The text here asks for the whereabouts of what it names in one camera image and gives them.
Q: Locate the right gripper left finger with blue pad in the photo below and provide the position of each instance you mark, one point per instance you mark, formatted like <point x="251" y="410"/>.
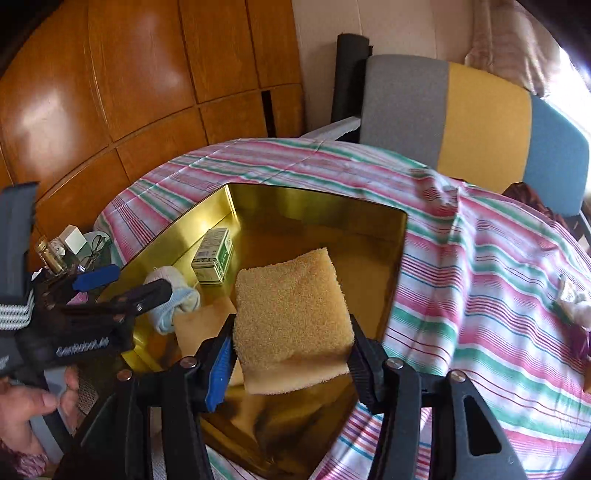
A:
<point x="216" y="360"/>

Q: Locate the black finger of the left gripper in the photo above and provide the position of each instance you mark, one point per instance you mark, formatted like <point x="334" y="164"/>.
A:
<point x="142" y="299"/>

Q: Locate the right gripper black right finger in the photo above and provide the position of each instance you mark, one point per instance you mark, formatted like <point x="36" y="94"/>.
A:
<point x="367" y="367"/>

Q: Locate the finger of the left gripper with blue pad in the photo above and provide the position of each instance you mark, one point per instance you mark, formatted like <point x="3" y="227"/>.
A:
<point x="97" y="278"/>

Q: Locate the left hand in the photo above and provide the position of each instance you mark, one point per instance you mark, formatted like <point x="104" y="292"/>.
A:
<point x="21" y="403"/>

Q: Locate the small glass bottle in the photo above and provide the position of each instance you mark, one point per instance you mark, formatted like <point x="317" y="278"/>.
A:
<point x="52" y="261"/>

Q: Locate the white cube cap bottle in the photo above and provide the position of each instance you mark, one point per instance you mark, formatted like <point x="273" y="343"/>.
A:
<point x="73" y="240"/>

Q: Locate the white blue rolled socks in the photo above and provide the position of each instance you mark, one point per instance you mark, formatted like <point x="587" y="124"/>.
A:
<point x="183" y="299"/>

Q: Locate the green white small box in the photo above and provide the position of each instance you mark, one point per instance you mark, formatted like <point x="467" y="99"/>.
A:
<point x="211" y="260"/>

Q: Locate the gold metal tray box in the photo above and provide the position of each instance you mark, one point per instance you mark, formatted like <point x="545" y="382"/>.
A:
<point x="285" y="436"/>

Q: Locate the striped pink green bedsheet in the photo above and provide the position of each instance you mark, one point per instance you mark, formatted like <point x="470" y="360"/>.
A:
<point x="480" y="274"/>

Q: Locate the wooden wardrobe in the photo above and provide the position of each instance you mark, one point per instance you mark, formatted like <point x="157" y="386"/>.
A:
<point x="102" y="92"/>

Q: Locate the dark red cloth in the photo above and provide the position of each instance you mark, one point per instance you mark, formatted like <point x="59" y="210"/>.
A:
<point x="523" y="193"/>

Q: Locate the grey yellow blue chair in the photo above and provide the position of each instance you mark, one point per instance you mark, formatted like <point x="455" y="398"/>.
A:
<point x="470" y="125"/>

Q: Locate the black rolled mat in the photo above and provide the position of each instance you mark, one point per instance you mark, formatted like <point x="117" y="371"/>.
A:
<point x="353" y="53"/>

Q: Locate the pink patterned curtain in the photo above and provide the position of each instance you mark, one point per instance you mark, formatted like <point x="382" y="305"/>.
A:
<point x="509" y="42"/>

